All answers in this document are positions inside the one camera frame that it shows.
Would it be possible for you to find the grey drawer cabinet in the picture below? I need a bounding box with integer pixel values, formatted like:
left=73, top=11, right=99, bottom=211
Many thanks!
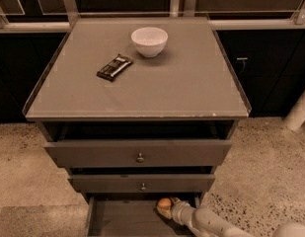
left=22, top=16, right=253, bottom=237

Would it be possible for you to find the top grey drawer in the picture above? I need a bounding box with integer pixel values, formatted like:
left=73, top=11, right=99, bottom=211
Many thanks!
left=44, top=139, right=231, bottom=168

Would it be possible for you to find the metal window frame rail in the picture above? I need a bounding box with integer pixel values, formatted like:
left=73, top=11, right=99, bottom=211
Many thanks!
left=0, top=0, right=305, bottom=33

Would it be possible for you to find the grey drawer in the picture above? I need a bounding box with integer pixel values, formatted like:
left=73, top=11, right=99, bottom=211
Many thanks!
left=44, top=139, right=231, bottom=168
left=85, top=193, right=199, bottom=237
left=68, top=174, right=215, bottom=194

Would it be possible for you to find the bottom grey drawer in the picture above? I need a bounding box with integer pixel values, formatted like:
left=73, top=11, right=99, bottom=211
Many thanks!
left=85, top=193, right=199, bottom=237

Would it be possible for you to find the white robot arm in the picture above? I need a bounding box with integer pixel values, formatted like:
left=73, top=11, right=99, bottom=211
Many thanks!
left=156, top=197, right=305, bottom=237

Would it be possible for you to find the dark snack bar wrapper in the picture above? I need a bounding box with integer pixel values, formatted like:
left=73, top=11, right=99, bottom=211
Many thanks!
left=97, top=54, right=134, bottom=82

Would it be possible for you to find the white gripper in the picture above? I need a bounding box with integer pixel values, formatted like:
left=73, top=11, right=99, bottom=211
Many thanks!
left=157, top=197, right=194, bottom=226

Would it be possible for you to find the middle grey drawer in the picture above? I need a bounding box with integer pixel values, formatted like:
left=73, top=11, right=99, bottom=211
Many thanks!
left=68, top=174, right=215, bottom=194

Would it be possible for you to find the orange fruit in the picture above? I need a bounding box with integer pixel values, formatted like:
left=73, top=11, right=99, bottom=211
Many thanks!
left=157, top=197, right=172, bottom=209

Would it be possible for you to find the white cylindrical post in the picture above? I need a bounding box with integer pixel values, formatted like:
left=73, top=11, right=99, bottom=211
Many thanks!
left=283, top=91, right=305, bottom=131

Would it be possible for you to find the white ceramic bowl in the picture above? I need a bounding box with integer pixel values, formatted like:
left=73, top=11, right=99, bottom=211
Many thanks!
left=131, top=27, right=168, bottom=57

